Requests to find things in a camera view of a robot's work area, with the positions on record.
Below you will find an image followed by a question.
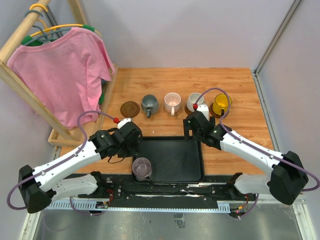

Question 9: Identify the cream ceramic mug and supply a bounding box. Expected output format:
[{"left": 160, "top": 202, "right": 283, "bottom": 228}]
[{"left": 186, "top": 92, "right": 205, "bottom": 111}]

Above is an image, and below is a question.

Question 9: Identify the wooden clothes rack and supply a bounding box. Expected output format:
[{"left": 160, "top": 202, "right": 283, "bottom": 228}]
[{"left": 0, "top": 0, "right": 118, "bottom": 148}]

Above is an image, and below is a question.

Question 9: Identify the black plastic tray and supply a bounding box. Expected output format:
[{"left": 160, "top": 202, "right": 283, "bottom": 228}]
[{"left": 132, "top": 136, "right": 205, "bottom": 184}]

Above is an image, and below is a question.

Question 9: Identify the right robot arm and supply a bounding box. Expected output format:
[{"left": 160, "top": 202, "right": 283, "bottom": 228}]
[{"left": 183, "top": 111, "right": 309, "bottom": 205}]

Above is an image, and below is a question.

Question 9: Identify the yellow clothes hanger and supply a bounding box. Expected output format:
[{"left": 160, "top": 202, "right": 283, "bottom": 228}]
[{"left": 31, "top": 0, "right": 102, "bottom": 37}]

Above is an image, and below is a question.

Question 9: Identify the brown wooden coaster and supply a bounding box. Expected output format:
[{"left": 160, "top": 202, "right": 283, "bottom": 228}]
[
  {"left": 120, "top": 101, "right": 140, "bottom": 118},
  {"left": 209, "top": 102, "right": 228, "bottom": 119},
  {"left": 184, "top": 105, "right": 200, "bottom": 117}
]

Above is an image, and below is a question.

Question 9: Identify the pink ceramic mug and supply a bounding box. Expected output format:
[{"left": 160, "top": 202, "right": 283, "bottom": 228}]
[{"left": 164, "top": 92, "right": 182, "bottom": 110}]

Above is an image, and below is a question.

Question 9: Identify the grey ceramic mug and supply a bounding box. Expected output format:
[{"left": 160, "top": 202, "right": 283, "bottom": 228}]
[{"left": 141, "top": 94, "right": 160, "bottom": 118}]

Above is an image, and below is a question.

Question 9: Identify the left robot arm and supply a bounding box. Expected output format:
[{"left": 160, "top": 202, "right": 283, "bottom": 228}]
[{"left": 18, "top": 121, "right": 143, "bottom": 214}]

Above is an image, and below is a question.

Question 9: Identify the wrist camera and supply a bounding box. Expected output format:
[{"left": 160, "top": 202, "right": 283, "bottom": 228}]
[
  {"left": 196, "top": 103, "right": 210, "bottom": 121},
  {"left": 116, "top": 117, "right": 132, "bottom": 129}
]

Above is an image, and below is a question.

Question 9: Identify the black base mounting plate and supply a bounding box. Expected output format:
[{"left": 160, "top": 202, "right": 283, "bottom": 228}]
[{"left": 79, "top": 174, "right": 256, "bottom": 210}]

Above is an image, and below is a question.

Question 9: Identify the yellow glass mug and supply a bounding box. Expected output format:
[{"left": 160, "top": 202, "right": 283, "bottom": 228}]
[{"left": 213, "top": 94, "right": 232, "bottom": 107}]

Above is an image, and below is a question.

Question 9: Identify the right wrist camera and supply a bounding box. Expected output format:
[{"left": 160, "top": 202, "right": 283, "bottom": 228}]
[{"left": 196, "top": 103, "right": 210, "bottom": 121}]

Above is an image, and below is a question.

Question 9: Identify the aluminium frame rail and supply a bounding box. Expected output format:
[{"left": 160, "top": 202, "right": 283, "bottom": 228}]
[{"left": 18, "top": 178, "right": 317, "bottom": 240}]

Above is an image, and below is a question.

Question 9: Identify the woven rattan coaster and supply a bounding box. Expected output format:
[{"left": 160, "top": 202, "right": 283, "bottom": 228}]
[{"left": 163, "top": 106, "right": 182, "bottom": 117}]

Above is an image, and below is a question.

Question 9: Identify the purple glass mug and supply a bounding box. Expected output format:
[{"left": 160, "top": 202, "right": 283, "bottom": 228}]
[{"left": 132, "top": 157, "right": 153, "bottom": 182}]

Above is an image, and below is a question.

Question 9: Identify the grey-green clothes hanger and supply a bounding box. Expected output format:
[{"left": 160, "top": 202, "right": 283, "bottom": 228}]
[{"left": 20, "top": 6, "right": 63, "bottom": 46}]

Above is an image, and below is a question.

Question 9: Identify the pink t-shirt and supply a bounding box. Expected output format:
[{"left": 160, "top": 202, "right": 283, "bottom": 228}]
[{"left": 7, "top": 27, "right": 115, "bottom": 129}]

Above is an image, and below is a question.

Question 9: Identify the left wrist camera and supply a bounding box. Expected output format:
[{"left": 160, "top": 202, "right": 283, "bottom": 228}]
[{"left": 116, "top": 117, "right": 132, "bottom": 129}]

